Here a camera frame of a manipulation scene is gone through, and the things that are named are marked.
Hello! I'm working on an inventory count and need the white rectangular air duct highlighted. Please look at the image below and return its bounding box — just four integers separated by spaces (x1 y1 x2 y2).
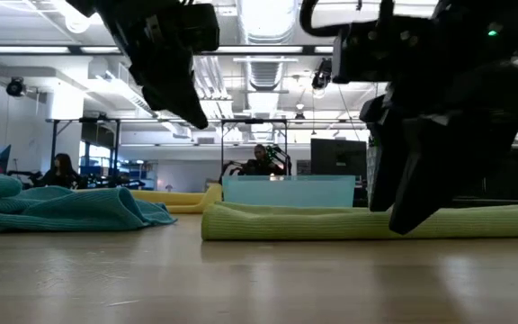
85 60 192 139

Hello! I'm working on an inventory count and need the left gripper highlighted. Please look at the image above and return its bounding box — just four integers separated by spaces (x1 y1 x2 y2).
101 0 210 131

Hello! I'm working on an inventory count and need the black metal frame stand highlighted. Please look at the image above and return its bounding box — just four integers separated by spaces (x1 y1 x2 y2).
45 115 123 181
219 118 289 179

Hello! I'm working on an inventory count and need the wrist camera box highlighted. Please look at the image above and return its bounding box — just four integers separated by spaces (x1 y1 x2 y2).
332 17 393 86
182 3 221 54

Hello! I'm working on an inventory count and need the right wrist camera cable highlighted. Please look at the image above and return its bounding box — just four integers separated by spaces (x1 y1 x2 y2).
299 0 348 38

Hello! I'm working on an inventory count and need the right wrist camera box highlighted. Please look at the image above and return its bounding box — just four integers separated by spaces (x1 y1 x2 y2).
332 17 393 86

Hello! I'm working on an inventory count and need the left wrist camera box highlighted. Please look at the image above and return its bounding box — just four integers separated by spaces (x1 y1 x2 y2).
182 3 221 54

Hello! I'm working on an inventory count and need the teal microfiber towel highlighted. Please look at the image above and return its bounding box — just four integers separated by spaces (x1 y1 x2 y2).
0 174 178 234

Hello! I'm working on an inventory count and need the translucent green plastic bin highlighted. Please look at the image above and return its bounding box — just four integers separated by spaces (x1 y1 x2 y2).
221 175 357 209

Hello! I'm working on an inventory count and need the lime green microfiber towel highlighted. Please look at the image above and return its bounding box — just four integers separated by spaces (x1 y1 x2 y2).
201 201 518 242

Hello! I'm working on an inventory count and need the person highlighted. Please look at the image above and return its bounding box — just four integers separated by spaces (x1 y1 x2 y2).
240 143 285 176
38 152 85 189

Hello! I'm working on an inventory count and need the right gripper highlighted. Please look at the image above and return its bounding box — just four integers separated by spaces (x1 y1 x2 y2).
360 0 518 236

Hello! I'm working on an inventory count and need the black overhead light bar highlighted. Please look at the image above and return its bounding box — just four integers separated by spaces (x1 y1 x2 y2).
0 43 336 57

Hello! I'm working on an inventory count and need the black ceiling spotlight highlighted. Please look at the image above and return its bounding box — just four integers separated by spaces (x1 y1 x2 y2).
311 58 335 90
5 76 29 98

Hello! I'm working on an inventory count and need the black monitor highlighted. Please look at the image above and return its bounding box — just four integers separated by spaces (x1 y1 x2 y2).
310 138 368 181

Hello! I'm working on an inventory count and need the silver round ceiling duct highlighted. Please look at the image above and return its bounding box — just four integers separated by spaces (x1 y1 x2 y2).
236 0 299 91

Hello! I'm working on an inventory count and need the yellow microfiber towel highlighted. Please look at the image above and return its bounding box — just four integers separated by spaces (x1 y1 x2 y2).
128 183 223 214

